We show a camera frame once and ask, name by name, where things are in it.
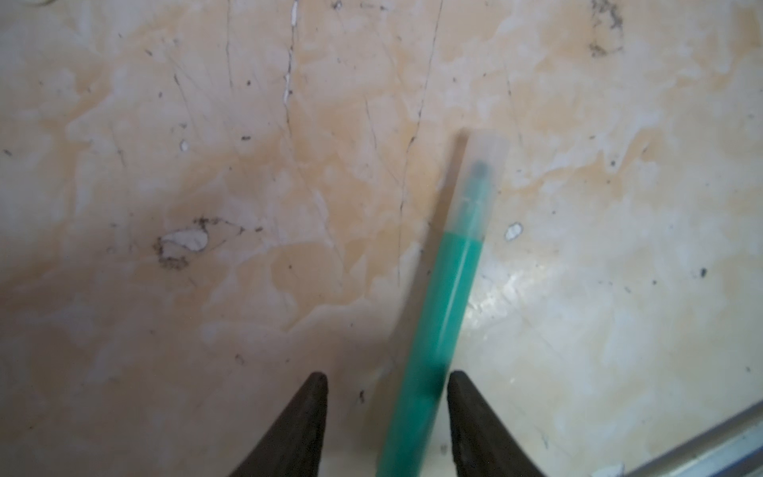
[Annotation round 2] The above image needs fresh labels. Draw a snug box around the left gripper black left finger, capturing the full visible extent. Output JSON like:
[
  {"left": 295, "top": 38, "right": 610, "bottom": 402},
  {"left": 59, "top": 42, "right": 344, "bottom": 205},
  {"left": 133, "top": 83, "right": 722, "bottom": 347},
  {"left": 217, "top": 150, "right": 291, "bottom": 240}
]
[{"left": 230, "top": 372, "right": 329, "bottom": 476}]

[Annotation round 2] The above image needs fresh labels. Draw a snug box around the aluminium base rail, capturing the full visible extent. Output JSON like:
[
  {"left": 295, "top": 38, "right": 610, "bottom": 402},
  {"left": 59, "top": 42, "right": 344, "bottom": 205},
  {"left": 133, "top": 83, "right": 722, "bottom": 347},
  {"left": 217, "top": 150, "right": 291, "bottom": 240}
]
[{"left": 627, "top": 401, "right": 762, "bottom": 477}]

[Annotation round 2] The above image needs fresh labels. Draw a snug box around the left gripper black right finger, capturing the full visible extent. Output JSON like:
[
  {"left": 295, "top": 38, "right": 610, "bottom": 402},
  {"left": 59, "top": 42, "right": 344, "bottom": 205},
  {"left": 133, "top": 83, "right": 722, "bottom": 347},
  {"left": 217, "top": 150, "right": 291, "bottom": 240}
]
[{"left": 447, "top": 371, "right": 542, "bottom": 477}]

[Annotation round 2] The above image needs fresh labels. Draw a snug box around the green marker pen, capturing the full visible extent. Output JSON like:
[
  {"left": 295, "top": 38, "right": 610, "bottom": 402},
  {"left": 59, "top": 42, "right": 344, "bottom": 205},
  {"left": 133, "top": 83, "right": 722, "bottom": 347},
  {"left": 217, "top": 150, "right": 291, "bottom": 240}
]
[{"left": 377, "top": 129, "right": 511, "bottom": 476}]

